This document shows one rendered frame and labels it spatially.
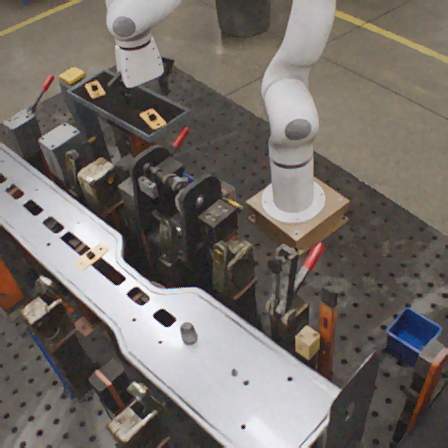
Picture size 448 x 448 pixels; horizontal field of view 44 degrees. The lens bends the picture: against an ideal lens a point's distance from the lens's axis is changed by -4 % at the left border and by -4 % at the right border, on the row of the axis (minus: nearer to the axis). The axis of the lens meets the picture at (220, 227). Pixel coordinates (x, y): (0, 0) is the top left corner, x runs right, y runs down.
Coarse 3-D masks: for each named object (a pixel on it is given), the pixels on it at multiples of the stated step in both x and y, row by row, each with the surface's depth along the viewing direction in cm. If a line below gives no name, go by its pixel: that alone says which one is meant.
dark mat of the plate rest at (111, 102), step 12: (84, 84) 157; (120, 84) 155; (84, 96) 153; (108, 96) 151; (120, 96) 150; (132, 96) 150; (144, 96) 149; (156, 96) 148; (108, 108) 147; (120, 108) 146; (144, 108) 145; (156, 108) 144; (168, 108) 144; (132, 120) 142; (144, 120) 141; (168, 120) 140; (144, 132) 138
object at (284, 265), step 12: (276, 252) 100; (288, 252) 100; (276, 264) 98; (288, 264) 99; (276, 276) 104; (288, 276) 101; (276, 288) 106; (288, 288) 103; (276, 300) 109; (288, 300) 106; (276, 312) 111
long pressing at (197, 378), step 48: (0, 144) 169; (0, 192) 154; (48, 192) 151; (48, 240) 138; (96, 240) 137; (96, 288) 126; (144, 288) 125; (192, 288) 123; (144, 336) 116; (240, 336) 114; (192, 384) 107; (240, 384) 106; (288, 384) 105; (240, 432) 100; (288, 432) 99
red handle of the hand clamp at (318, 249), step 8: (320, 248) 108; (312, 256) 108; (320, 256) 109; (304, 264) 109; (312, 264) 108; (304, 272) 109; (296, 280) 109; (296, 288) 109; (280, 304) 109; (280, 312) 109
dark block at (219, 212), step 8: (216, 208) 123; (224, 208) 123; (232, 208) 122; (200, 216) 122; (208, 216) 122; (216, 216) 121; (224, 216) 121; (232, 216) 122; (200, 224) 123; (208, 224) 120; (216, 224) 120; (224, 224) 122; (232, 224) 124; (208, 232) 122; (216, 232) 121; (224, 232) 123; (232, 232) 126; (208, 240) 125; (216, 240) 122; (224, 240) 125; (208, 248) 128; (208, 256) 131; (216, 296) 142
